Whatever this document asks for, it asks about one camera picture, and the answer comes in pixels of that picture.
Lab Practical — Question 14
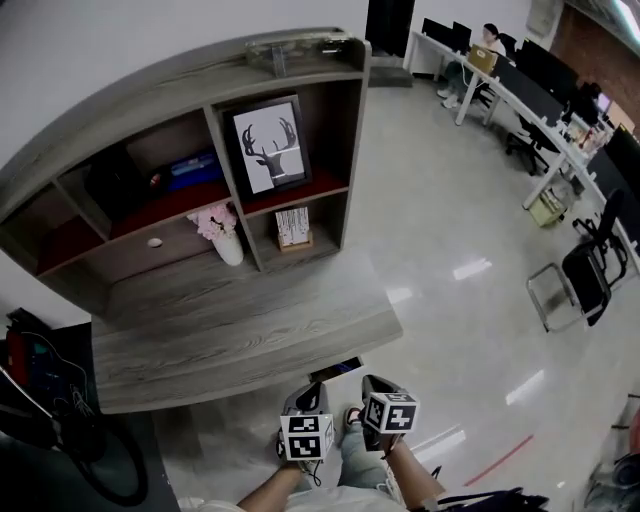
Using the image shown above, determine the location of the wide black monitor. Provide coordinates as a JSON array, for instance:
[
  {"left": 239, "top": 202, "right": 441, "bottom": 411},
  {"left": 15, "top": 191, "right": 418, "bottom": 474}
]
[{"left": 602, "top": 124, "right": 640, "bottom": 186}]

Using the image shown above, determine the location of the black rubber hoop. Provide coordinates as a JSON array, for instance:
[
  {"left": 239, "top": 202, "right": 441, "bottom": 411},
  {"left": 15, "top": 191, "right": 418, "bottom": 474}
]
[{"left": 49, "top": 399, "right": 149, "bottom": 506}]

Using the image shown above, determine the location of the white wall unit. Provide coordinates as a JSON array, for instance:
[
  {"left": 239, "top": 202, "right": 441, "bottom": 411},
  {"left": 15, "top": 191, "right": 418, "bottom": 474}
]
[{"left": 525, "top": 0, "right": 564, "bottom": 37}]

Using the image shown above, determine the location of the grey door step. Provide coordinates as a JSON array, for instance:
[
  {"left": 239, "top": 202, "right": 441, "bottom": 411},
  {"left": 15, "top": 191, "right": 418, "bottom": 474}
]
[{"left": 367, "top": 63, "right": 415, "bottom": 89}]

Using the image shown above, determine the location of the black cantilever chair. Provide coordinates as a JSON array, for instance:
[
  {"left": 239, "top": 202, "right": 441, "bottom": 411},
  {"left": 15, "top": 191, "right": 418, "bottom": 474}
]
[{"left": 525, "top": 188, "right": 629, "bottom": 334}]

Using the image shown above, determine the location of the red tool bag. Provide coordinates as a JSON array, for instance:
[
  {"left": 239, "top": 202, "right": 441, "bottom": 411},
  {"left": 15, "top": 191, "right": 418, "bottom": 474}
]
[{"left": 4, "top": 307, "right": 64, "bottom": 396}]

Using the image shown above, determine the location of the tree print desk calendar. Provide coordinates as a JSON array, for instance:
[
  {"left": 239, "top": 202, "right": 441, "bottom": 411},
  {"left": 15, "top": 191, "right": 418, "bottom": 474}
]
[{"left": 273, "top": 205, "right": 315, "bottom": 253}]

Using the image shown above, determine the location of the pale green storage box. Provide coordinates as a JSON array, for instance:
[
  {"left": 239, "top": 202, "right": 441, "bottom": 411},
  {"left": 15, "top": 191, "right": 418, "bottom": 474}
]
[{"left": 528, "top": 187, "right": 569, "bottom": 229}]

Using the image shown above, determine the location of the dark grey floor mat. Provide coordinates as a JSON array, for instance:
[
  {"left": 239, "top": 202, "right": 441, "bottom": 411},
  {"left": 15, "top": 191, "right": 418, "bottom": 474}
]
[{"left": 0, "top": 322, "right": 181, "bottom": 512}]

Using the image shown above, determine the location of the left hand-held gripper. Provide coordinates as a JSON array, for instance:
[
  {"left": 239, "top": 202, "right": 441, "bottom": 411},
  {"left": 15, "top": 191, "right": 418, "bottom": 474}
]
[{"left": 277, "top": 382, "right": 336, "bottom": 464}]

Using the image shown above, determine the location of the white drawer with brown interior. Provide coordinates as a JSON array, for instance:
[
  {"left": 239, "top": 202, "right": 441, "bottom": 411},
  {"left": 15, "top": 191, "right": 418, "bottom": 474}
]
[{"left": 308, "top": 356, "right": 365, "bottom": 385}]

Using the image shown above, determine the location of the black swivel office chair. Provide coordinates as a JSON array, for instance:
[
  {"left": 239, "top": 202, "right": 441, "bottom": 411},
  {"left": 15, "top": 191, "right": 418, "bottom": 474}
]
[{"left": 504, "top": 114, "right": 561, "bottom": 176}]

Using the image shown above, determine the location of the person's grey trouser leg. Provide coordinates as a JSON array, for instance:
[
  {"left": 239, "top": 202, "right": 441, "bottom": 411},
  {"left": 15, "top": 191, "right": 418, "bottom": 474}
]
[{"left": 337, "top": 419, "right": 396, "bottom": 494}]

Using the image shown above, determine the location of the small black monitor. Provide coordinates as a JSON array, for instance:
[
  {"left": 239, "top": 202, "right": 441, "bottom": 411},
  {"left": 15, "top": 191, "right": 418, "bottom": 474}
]
[
  {"left": 452, "top": 20, "right": 473, "bottom": 54},
  {"left": 421, "top": 17, "right": 456, "bottom": 46}
]

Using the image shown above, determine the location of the black box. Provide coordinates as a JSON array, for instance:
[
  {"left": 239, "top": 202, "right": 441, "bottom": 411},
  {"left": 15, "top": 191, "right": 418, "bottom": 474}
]
[{"left": 84, "top": 149, "right": 151, "bottom": 221}]

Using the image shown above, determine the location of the person's right forearm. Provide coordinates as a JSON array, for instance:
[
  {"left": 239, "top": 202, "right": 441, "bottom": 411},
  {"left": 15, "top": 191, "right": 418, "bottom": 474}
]
[{"left": 384, "top": 439, "right": 446, "bottom": 499}]

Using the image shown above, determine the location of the pink flower bouquet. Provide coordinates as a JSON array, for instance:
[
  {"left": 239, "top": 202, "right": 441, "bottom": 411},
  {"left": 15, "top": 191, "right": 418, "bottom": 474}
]
[{"left": 187, "top": 202, "right": 239, "bottom": 241}]

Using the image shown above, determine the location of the dark desk partition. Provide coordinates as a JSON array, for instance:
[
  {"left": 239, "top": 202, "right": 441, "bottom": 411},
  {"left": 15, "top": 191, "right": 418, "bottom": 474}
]
[{"left": 492, "top": 59, "right": 564, "bottom": 124}]

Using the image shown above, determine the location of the red floor tape strip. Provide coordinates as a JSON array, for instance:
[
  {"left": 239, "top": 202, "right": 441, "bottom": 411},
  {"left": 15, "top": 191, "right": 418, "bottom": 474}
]
[{"left": 463, "top": 433, "right": 535, "bottom": 487}]

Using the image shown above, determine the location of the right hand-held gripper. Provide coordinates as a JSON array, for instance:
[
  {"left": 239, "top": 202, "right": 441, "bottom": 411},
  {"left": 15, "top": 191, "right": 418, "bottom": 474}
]
[{"left": 359, "top": 374, "right": 421, "bottom": 453}]

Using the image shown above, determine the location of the cardboard box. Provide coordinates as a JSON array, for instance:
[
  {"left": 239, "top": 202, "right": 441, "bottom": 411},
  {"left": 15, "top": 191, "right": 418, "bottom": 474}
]
[{"left": 468, "top": 43, "right": 499, "bottom": 74}]

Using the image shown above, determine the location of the white ceramic vase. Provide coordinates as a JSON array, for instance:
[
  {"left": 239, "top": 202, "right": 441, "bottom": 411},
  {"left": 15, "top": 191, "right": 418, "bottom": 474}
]
[{"left": 214, "top": 232, "right": 245, "bottom": 266}]

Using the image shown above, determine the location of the framed deer picture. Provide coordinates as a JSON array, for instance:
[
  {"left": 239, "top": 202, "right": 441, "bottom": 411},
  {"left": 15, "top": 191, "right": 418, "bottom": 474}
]
[{"left": 222, "top": 94, "right": 314, "bottom": 201}]

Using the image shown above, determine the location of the person's white shirt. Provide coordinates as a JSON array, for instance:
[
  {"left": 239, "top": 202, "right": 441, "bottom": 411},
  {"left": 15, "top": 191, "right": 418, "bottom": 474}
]
[{"left": 177, "top": 482, "right": 416, "bottom": 512}]

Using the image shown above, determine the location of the long white office desk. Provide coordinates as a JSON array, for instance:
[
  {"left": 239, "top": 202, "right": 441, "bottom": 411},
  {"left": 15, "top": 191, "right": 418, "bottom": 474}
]
[{"left": 402, "top": 30, "right": 640, "bottom": 281}]

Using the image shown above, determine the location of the grey wooden desk hutch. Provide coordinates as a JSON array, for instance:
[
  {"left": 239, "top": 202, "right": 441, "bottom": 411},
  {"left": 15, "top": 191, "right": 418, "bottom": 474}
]
[{"left": 0, "top": 27, "right": 374, "bottom": 321}]

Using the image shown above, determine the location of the black bag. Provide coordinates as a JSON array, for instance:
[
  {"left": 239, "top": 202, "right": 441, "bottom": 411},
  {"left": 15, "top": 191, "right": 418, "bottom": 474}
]
[{"left": 409, "top": 487, "right": 551, "bottom": 512}]

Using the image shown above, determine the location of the blue flat box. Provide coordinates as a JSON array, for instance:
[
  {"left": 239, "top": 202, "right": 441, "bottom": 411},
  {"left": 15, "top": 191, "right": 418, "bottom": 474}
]
[{"left": 167, "top": 152, "right": 224, "bottom": 194}]

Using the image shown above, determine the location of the large black monitor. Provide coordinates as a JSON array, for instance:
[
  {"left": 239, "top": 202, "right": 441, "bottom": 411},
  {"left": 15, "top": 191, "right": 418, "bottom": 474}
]
[{"left": 514, "top": 38, "right": 579, "bottom": 99}]

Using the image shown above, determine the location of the person's left forearm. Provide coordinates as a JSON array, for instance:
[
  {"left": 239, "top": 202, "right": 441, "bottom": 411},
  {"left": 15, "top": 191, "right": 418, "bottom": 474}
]
[{"left": 234, "top": 459, "right": 321, "bottom": 509}]

